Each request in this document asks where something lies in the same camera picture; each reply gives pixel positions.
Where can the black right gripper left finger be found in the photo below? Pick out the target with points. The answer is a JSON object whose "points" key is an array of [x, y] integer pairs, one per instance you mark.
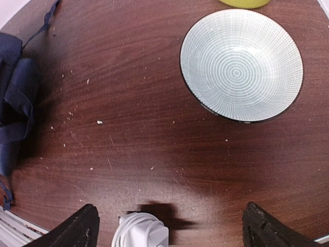
{"points": [[80, 229]]}

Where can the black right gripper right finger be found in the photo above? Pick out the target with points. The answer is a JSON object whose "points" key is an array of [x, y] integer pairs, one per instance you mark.
{"points": [[262, 229]]}

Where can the navy blue student backpack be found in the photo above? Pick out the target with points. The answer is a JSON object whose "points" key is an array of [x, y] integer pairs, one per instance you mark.
{"points": [[20, 81]]}

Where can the pale blue ceramic bowl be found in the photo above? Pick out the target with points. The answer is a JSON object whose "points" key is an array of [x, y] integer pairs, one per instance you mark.
{"points": [[241, 65]]}

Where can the yellow green bowl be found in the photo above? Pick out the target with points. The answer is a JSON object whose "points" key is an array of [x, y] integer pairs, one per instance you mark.
{"points": [[245, 4]]}

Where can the aluminium front rail frame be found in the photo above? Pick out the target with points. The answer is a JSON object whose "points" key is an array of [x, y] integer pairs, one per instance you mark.
{"points": [[16, 231]]}

